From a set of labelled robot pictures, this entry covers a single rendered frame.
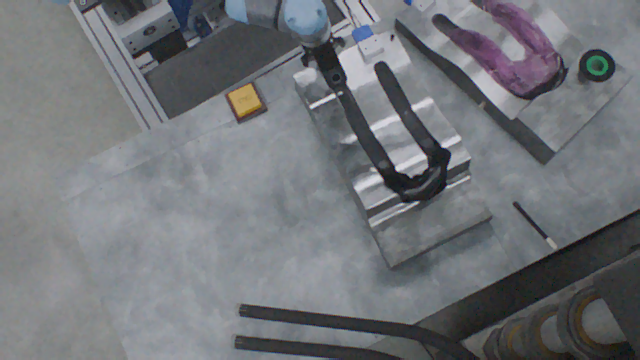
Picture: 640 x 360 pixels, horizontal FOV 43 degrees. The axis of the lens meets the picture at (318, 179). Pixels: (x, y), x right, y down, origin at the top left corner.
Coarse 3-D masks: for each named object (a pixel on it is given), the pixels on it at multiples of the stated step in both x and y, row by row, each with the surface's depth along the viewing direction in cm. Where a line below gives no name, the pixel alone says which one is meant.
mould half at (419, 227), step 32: (384, 32) 190; (352, 64) 188; (320, 96) 187; (384, 96) 186; (416, 96) 186; (320, 128) 186; (384, 128) 184; (448, 128) 180; (352, 160) 181; (416, 160) 177; (352, 192) 184; (384, 192) 176; (448, 192) 182; (480, 192) 182; (384, 224) 181; (416, 224) 181; (448, 224) 181; (480, 224) 184; (384, 256) 183; (416, 256) 183
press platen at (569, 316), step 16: (592, 288) 108; (576, 304) 108; (560, 320) 109; (576, 320) 107; (560, 336) 111; (576, 336) 107; (576, 352) 108; (592, 352) 106; (608, 352) 106; (624, 352) 107
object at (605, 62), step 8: (584, 56) 180; (592, 56) 180; (600, 56) 180; (608, 56) 180; (584, 64) 180; (592, 64) 183; (600, 64) 181; (608, 64) 179; (576, 72) 182; (584, 72) 179; (592, 72) 179; (600, 72) 179; (608, 72) 179; (584, 80) 180; (592, 80) 179; (600, 80) 179
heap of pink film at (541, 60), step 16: (496, 0) 192; (496, 16) 188; (512, 16) 186; (528, 16) 187; (448, 32) 192; (464, 32) 189; (512, 32) 187; (528, 32) 187; (544, 32) 188; (464, 48) 187; (480, 48) 185; (496, 48) 185; (528, 48) 187; (544, 48) 187; (480, 64) 186; (496, 64) 184; (512, 64) 185; (528, 64) 186; (544, 64) 185; (496, 80) 186; (512, 80) 185; (528, 80) 184; (544, 80) 184
